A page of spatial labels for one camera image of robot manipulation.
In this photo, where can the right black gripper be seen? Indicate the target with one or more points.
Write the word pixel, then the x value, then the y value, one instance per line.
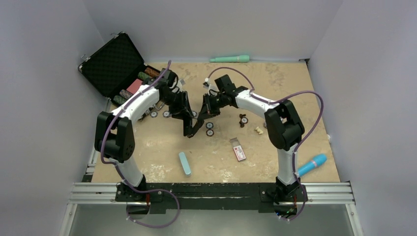
pixel 206 113

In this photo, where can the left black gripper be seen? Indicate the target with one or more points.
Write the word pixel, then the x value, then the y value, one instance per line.
pixel 183 108

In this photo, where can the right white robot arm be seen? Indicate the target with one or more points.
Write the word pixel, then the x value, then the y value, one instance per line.
pixel 284 126

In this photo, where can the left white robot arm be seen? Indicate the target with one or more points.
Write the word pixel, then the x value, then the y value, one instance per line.
pixel 114 136

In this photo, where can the poker chip on table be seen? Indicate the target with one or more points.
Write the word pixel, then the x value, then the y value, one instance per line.
pixel 209 125

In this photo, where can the poker chip lower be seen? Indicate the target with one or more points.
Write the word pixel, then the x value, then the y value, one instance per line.
pixel 210 132

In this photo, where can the brown chip stack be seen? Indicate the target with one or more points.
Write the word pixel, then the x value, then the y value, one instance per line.
pixel 243 120

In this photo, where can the red staple box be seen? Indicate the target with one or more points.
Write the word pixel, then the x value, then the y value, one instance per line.
pixel 237 149

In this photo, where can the small cream object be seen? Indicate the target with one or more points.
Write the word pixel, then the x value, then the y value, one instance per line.
pixel 259 130

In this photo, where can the red card deck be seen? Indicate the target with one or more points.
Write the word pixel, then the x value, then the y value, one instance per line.
pixel 133 88

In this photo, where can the green marker pen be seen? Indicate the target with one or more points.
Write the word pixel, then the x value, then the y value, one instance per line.
pixel 231 59

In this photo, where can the black poker chip case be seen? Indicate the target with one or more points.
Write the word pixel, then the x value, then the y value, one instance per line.
pixel 115 67

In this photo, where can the blue marker pen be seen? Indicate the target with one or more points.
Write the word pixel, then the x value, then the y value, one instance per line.
pixel 314 163

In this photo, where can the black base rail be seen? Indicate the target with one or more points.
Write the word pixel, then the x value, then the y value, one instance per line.
pixel 264 197

